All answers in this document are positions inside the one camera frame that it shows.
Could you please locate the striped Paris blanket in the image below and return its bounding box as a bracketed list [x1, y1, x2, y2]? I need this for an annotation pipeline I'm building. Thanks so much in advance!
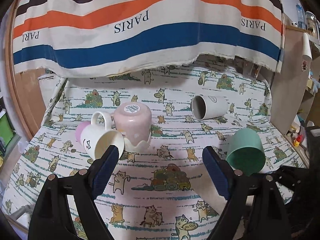
[12, 0, 285, 77]

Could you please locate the clear plastic bottle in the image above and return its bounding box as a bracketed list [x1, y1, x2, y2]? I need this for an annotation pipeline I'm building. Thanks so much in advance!
[296, 3, 306, 29]

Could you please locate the mint green mug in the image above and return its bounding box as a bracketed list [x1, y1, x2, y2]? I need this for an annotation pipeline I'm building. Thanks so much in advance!
[226, 128, 266, 176]

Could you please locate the cat print bed sheet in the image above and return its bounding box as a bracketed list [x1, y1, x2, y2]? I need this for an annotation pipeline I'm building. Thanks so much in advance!
[2, 59, 304, 239]

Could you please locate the cream mug with handle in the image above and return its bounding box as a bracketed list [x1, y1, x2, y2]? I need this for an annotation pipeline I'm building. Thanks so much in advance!
[76, 111, 125, 160]

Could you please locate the white cylindrical mug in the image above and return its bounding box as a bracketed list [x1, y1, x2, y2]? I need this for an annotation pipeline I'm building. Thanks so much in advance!
[191, 95, 228, 121]

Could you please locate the pink speckled mug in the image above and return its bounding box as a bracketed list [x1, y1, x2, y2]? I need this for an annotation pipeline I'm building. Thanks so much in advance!
[112, 102, 152, 153]

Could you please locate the red yellow duck toy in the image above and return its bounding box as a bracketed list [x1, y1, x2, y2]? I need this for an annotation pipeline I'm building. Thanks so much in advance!
[293, 134, 303, 147]

